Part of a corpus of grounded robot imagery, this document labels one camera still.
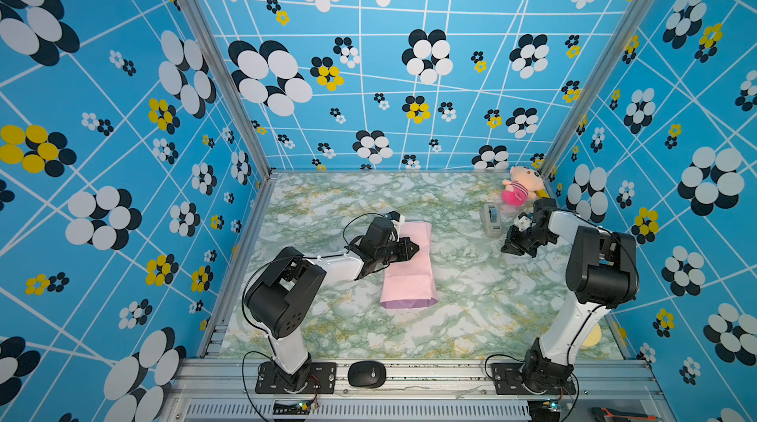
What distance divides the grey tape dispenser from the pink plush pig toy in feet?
0.24

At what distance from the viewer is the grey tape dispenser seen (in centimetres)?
101

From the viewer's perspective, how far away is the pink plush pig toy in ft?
3.51
